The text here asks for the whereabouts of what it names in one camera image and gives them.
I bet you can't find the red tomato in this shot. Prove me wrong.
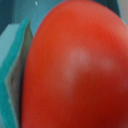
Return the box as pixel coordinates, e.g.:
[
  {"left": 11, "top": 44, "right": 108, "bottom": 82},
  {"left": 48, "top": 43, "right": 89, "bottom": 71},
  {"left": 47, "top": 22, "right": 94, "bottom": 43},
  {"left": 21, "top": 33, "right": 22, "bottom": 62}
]
[{"left": 21, "top": 0, "right": 128, "bottom": 128}]

